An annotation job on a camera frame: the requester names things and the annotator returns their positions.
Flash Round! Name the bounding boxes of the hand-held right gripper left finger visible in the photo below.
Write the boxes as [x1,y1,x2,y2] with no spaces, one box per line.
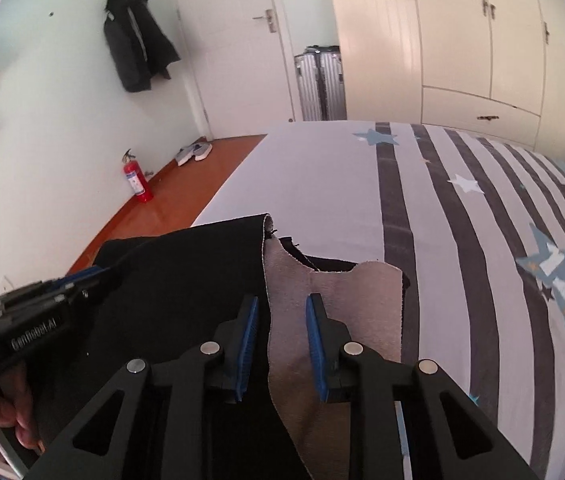
[25,294,260,480]

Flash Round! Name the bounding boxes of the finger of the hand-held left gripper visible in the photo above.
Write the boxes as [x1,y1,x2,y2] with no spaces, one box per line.
[70,282,106,307]
[55,266,110,286]

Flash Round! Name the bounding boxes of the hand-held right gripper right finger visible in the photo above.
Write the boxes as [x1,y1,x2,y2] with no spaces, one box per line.
[305,292,538,480]

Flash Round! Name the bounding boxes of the black pants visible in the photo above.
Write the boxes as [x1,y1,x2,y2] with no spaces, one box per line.
[27,213,411,480]

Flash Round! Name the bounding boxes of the red fire extinguisher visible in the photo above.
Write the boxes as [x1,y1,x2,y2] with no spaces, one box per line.
[121,148,154,204]

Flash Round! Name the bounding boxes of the blue striped printed blanket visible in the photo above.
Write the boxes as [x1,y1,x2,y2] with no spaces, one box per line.
[190,120,565,480]

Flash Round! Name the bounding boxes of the black hanging jacket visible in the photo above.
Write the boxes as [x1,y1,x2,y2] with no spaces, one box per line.
[102,0,182,93]

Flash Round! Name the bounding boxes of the white door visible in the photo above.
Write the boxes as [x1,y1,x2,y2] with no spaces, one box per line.
[165,0,296,141]

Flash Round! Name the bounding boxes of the silver suitcase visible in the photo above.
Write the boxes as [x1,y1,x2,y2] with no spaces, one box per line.
[293,46,347,122]

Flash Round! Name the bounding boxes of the cream wardrobe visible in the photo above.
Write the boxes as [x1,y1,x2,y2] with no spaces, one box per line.
[323,0,565,148]

